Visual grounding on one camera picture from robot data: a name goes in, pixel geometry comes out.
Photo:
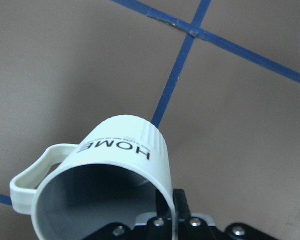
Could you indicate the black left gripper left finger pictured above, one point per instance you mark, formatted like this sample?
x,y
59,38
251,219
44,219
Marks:
x,y
162,209

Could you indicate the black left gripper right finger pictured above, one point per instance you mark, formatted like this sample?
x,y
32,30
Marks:
x,y
181,204

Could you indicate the white HOME mug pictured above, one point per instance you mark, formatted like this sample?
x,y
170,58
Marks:
x,y
112,175

